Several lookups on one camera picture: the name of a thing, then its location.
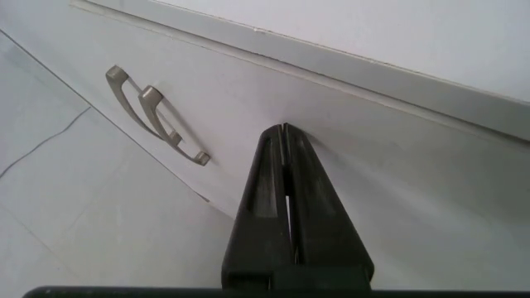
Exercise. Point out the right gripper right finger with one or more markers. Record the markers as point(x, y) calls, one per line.
point(327, 240)

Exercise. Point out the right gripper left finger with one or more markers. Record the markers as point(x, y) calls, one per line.
point(261, 240)

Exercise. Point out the white cabinet door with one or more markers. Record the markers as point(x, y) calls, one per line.
point(256, 87)

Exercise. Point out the white kitchen cabinet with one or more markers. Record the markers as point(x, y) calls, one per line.
point(372, 76)

